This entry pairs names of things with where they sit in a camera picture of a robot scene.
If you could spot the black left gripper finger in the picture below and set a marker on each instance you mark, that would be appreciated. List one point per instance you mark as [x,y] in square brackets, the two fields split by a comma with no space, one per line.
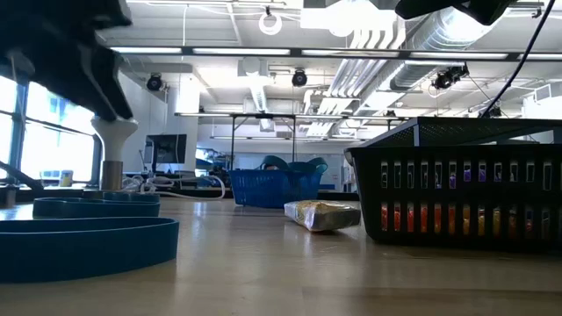
[74,72]

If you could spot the yellow crayon box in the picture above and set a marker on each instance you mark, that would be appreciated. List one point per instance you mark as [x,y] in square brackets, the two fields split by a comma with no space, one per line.
[320,215]

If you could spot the black plastic basket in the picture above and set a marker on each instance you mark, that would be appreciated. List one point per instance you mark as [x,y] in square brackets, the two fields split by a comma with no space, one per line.
[461,195]

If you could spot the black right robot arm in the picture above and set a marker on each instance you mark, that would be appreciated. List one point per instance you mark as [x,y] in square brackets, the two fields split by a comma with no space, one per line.
[483,11]

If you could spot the white disc metal stand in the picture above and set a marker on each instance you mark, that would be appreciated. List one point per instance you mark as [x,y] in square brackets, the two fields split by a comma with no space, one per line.
[113,136]

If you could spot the black computer monitor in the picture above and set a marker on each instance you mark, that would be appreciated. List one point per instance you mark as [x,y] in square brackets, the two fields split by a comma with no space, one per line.
[166,149]

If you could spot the blue plastic basket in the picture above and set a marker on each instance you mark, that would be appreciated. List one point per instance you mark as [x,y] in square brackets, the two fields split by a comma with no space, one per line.
[272,188]

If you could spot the black round hanging camera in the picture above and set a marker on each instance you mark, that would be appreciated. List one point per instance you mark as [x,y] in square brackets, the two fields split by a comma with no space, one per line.
[154,82]
[299,78]

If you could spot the black metal background frame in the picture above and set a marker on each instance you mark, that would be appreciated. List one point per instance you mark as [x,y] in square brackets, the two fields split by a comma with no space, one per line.
[263,116]

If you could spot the black ceiling light rail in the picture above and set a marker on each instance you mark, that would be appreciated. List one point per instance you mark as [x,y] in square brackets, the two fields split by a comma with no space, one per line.
[298,52]

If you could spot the silver ventilation duct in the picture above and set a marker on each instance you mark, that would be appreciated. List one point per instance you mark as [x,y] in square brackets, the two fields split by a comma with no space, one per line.
[439,35]

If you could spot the black hanging camera mount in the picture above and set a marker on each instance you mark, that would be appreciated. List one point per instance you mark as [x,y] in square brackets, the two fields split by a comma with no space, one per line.
[448,78]

